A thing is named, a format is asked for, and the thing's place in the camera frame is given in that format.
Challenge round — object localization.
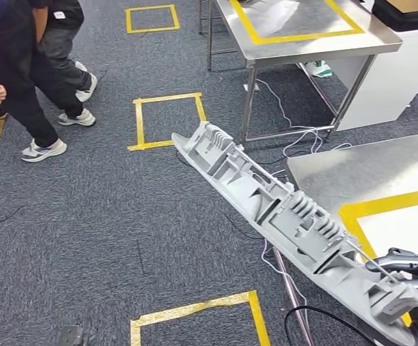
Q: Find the grey plastic car trim part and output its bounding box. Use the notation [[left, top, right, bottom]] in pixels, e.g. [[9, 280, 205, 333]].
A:
[[171, 120, 418, 346]]

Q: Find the brown cardboard box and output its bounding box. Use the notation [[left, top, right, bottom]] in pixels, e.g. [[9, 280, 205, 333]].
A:
[[385, 0, 418, 14]]

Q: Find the stainless steel table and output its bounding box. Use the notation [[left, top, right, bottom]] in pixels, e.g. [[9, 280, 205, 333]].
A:
[[272, 131, 418, 346], [198, 0, 404, 145]]

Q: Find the dark grey robot foot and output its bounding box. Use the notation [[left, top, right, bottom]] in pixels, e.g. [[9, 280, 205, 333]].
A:
[[57, 324, 85, 346]]

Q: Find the person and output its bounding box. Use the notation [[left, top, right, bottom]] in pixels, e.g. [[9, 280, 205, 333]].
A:
[[0, 0, 97, 164], [33, 0, 99, 104], [304, 59, 333, 79]]

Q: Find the black floor cable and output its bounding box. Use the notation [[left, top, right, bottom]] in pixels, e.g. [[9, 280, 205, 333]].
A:
[[284, 305, 377, 346]]

